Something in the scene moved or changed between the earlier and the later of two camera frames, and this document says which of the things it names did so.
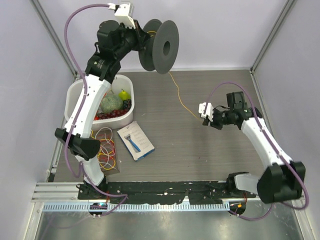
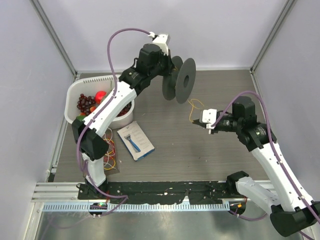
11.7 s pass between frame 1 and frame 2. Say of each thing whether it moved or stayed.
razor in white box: stayed
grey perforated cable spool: moved
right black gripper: moved
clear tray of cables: stayed
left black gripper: moved
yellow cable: moved
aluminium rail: stayed
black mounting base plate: stayed
